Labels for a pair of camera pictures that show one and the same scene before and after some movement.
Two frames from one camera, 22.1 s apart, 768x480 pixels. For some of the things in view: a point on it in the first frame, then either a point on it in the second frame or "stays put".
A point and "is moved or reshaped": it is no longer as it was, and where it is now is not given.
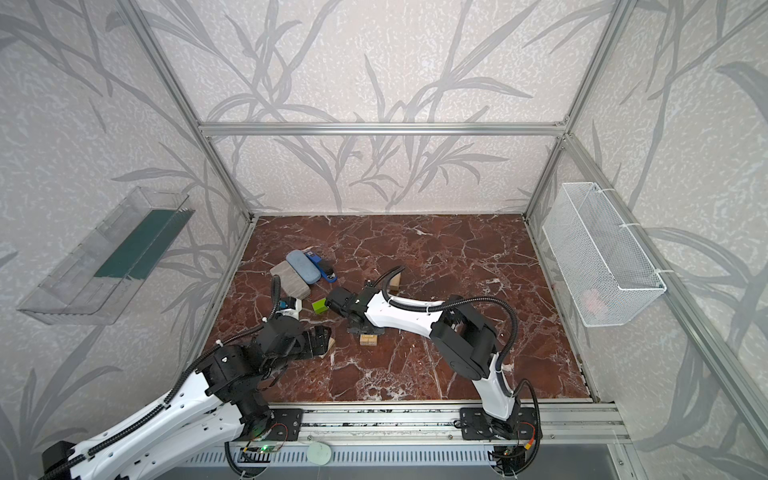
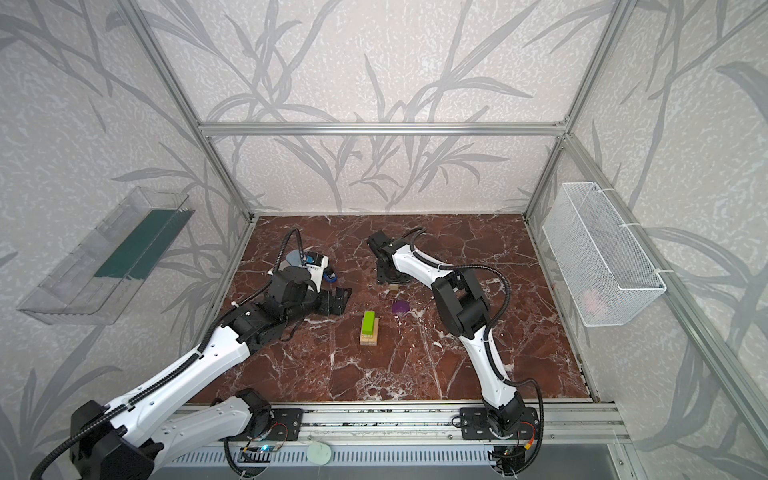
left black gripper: (321, 341) → (335, 299)
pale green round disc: (318, 453) stays put
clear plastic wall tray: (90, 285) stays put
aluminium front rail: (557, 423) stays put
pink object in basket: (594, 301) stays put
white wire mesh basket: (604, 274) stays put
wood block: (368, 339) stays put
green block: (320, 306) is moved or reshaped
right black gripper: (336, 300) → (387, 270)
